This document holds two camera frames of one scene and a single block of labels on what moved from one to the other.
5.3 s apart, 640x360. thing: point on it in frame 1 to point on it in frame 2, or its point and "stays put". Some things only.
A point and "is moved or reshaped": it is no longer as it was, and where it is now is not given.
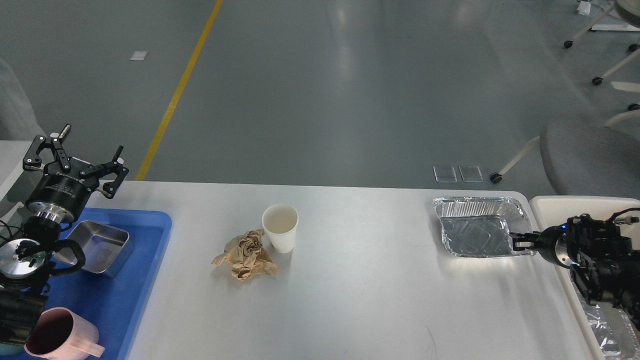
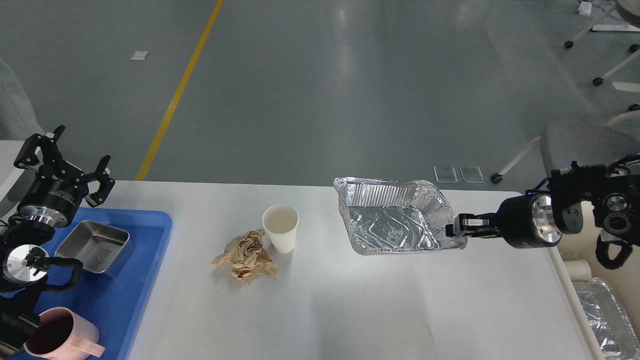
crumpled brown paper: (247, 256) stays put
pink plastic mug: (59, 333) stays put
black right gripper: (555, 244) to (527, 221)
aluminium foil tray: (481, 226) is moved or reshaped
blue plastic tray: (115, 304) stays put
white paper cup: (280, 222) stays put
